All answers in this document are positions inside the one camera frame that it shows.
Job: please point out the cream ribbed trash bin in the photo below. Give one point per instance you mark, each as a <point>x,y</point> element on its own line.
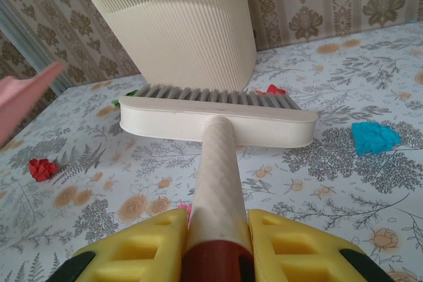
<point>181,37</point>

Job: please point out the large red crumpled paper scrap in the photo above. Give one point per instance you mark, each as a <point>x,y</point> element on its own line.
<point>272,90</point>

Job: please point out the blue paper scrap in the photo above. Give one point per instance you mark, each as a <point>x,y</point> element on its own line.
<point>373,140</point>

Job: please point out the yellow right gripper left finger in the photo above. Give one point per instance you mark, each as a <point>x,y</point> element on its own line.
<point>138,255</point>

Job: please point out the small red paper scrap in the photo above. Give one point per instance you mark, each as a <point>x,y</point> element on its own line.
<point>41,169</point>

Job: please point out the pinkish red paper scrap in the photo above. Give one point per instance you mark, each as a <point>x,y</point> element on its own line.
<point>185,211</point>

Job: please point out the aluminium frame post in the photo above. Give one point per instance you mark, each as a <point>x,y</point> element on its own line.
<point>33,47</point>

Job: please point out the green paper scrap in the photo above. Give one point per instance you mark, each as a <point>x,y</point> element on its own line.
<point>130,93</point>

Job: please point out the pink plastic dustpan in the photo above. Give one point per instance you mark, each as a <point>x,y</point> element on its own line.
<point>16,97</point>

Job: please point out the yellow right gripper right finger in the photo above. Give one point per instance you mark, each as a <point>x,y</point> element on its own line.
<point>297,255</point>

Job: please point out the cream brush with grey bristles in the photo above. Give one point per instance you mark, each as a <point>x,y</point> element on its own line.
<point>218,123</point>

